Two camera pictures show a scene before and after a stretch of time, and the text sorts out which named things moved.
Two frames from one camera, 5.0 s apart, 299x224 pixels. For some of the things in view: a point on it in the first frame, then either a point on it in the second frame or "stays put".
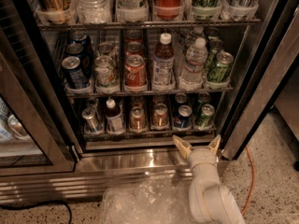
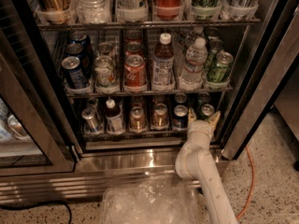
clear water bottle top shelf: x=93 y=4 stays put
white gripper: x=202 y=157 → x=201 y=127
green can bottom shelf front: x=206 y=119 stays put
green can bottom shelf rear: x=204 y=98 stays put
